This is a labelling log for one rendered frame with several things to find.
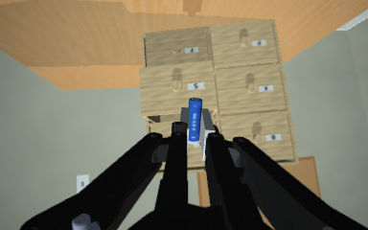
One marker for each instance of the small wooden chest of drawers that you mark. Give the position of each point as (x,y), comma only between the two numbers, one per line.
(216,117)

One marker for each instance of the light wooden drawer front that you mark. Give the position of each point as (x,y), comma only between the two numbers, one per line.
(165,89)
(194,158)
(162,49)
(271,131)
(236,96)
(231,47)

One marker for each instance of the blue aa battery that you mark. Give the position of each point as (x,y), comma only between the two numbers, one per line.
(195,107)

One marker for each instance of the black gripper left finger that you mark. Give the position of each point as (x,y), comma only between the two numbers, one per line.
(105,202)

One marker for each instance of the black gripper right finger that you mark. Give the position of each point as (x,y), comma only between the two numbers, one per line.
(285,201)

